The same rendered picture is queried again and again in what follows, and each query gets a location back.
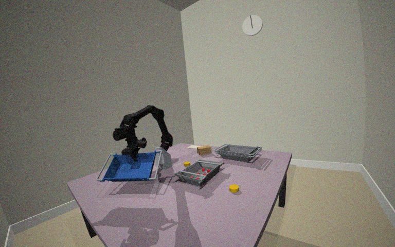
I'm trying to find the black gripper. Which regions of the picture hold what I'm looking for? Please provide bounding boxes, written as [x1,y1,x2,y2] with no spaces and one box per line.
[121,136,140,162]

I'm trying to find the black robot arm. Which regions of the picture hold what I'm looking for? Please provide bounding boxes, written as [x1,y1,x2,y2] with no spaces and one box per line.
[113,105,173,151]

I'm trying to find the blue plastic tray with wire bars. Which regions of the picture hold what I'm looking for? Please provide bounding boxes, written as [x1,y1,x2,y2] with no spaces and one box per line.
[96,150,162,182]

